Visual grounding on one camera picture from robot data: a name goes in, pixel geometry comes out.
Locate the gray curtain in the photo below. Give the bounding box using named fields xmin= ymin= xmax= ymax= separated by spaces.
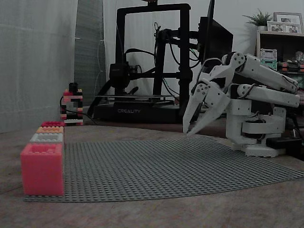
xmin=75 ymin=0 xmax=106 ymax=106

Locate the grey lego box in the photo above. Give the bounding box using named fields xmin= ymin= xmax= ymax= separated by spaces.
xmin=29 ymin=133 xmax=65 ymax=144

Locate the white sheer curtain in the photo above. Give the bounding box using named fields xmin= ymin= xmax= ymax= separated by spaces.
xmin=0 ymin=0 xmax=79 ymax=133

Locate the red lego box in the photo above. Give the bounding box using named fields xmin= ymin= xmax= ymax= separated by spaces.
xmin=40 ymin=121 xmax=65 ymax=128

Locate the wooden shelf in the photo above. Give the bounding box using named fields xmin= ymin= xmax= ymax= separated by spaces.
xmin=256 ymin=29 xmax=304 ymax=91

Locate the large white picture frame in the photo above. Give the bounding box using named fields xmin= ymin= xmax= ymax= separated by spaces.
xmin=273 ymin=11 xmax=304 ymax=34

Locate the black orange toy vehicle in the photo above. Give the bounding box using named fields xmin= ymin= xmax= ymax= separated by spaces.
xmin=277 ymin=60 xmax=304 ymax=73

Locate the small white picture frame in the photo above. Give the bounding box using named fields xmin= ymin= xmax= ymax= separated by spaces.
xmin=267 ymin=20 xmax=287 ymax=33
xmin=285 ymin=23 xmax=301 ymax=34

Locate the black power strip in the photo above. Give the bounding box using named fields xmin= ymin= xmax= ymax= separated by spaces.
xmin=266 ymin=136 xmax=302 ymax=149

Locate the gray Lego baseplate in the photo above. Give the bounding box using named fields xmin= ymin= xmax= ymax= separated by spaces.
xmin=23 ymin=135 xmax=304 ymax=202

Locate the black monitor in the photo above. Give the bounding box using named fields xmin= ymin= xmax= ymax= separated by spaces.
xmin=198 ymin=0 xmax=234 ymax=66

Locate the black Creality 3D printer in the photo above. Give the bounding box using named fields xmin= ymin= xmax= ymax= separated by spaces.
xmin=91 ymin=0 xmax=192 ymax=124

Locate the small potted green plant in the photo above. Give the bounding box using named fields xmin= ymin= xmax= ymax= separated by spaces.
xmin=242 ymin=9 xmax=273 ymax=31

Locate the pink lego box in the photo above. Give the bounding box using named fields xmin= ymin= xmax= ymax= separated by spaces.
xmin=20 ymin=143 xmax=65 ymax=197

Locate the multicolour Lego camera tower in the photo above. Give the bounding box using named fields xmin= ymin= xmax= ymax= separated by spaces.
xmin=60 ymin=89 xmax=84 ymax=126

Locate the orange lego box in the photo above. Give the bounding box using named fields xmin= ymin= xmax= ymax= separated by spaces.
xmin=35 ymin=126 xmax=65 ymax=134

